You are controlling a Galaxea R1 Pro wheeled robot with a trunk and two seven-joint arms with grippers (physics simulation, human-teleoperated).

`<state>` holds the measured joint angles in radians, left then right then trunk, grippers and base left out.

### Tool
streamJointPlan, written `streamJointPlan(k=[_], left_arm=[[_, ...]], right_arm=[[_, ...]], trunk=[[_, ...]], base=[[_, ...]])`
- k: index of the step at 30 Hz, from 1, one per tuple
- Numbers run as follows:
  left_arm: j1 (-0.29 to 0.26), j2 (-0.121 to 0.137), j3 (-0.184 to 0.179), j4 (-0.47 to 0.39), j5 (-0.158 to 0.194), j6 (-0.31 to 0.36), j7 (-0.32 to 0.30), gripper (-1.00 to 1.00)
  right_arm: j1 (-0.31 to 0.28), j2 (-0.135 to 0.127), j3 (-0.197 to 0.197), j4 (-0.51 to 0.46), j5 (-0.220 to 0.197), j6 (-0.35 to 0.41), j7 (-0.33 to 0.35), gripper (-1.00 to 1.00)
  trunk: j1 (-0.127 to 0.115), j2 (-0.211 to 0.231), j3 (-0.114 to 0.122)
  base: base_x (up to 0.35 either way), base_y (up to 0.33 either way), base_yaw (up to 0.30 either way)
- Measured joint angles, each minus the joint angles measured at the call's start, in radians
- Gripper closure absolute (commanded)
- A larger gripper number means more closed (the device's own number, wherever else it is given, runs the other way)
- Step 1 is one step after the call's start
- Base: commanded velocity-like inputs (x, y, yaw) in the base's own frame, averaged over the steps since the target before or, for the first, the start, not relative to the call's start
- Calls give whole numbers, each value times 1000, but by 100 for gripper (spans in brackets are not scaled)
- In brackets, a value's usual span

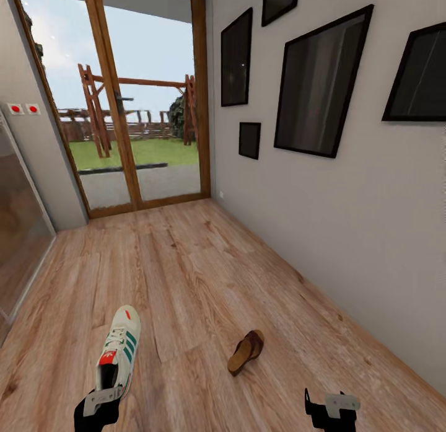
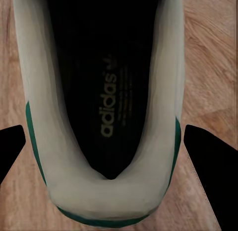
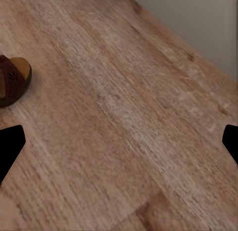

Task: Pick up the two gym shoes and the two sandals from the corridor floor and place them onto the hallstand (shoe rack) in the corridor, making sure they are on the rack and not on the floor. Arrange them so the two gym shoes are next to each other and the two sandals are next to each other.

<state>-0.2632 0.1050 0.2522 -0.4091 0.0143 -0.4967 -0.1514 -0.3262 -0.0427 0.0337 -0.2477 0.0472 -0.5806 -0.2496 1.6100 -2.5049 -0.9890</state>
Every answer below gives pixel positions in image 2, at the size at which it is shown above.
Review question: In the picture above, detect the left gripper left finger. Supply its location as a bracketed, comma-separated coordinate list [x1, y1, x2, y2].
[0, 125, 26, 185]

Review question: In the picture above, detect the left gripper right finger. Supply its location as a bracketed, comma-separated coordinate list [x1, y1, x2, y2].
[183, 125, 238, 231]

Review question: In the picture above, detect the gym shoe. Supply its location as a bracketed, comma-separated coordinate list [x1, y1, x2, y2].
[13, 0, 185, 230]

